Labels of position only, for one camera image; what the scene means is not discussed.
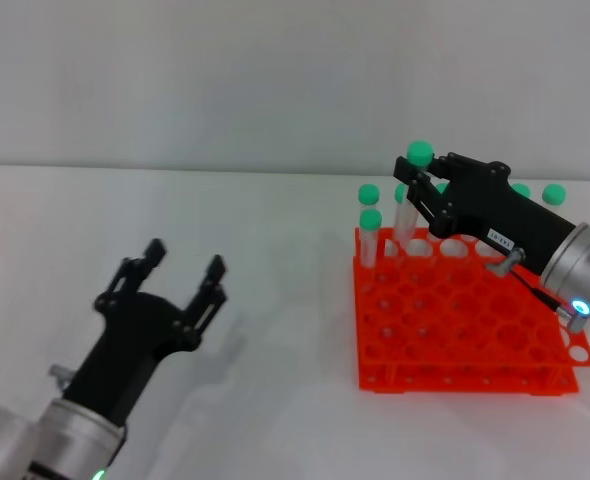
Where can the clear test tube green cap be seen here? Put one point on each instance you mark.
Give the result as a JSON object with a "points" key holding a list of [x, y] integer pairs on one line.
{"points": [[522, 190], [554, 194], [400, 192], [420, 152], [443, 188], [371, 220], [369, 194]]}

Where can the orange test tube rack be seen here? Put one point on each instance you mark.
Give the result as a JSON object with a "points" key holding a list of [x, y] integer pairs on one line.
{"points": [[455, 320]]}

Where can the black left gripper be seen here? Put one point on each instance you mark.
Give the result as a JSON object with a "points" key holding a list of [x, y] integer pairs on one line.
{"points": [[130, 335]]}

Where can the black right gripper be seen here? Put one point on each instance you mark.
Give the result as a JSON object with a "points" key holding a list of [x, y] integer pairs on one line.
{"points": [[495, 210]]}

